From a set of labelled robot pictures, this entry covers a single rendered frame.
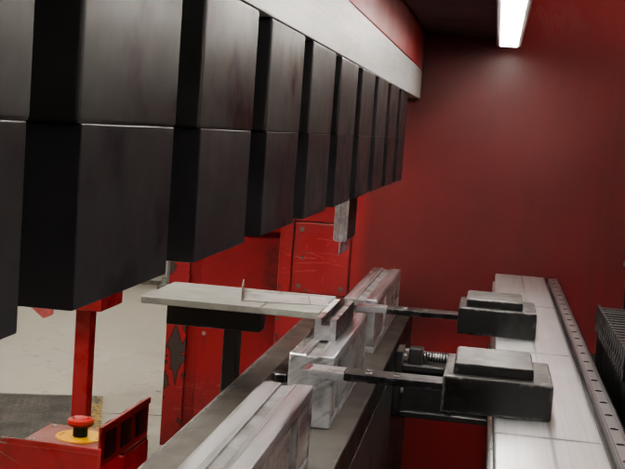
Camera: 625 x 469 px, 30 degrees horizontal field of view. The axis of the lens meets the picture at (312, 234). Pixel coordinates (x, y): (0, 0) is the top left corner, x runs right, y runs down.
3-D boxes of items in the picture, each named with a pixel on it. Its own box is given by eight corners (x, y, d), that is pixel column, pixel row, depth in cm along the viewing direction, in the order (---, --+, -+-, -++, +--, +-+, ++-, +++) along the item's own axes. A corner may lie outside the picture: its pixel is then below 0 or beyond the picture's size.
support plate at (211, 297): (174, 288, 188) (174, 281, 187) (336, 302, 184) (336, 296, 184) (140, 302, 170) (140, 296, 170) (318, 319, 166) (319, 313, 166)
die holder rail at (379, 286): (370, 310, 255) (373, 266, 254) (397, 312, 254) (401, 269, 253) (339, 350, 206) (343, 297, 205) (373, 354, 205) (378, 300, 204)
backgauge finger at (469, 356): (312, 373, 132) (314, 329, 131) (545, 396, 128) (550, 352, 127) (294, 396, 120) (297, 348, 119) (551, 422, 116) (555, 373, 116)
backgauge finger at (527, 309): (361, 311, 180) (364, 279, 179) (532, 327, 176) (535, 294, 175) (352, 323, 168) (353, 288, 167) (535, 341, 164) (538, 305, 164)
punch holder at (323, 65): (246, 204, 124) (257, 47, 123) (325, 209, 123) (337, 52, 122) (213, 212, 110) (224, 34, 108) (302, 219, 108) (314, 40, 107)
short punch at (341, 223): (340, 248, 179) (345, 186, 178) (353, 249, 179) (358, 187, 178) (331, 254, 169) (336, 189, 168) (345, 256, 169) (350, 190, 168)
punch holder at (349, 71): (281, 195, 144) (289, 60, 143) (349, 200, 143) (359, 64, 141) (256, 201, 129) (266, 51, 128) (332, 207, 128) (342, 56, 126)
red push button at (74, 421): (73, 435, 176) (73, 412, 176) (97, 438, 175) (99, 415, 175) (61, 442, 172) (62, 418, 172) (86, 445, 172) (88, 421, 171)
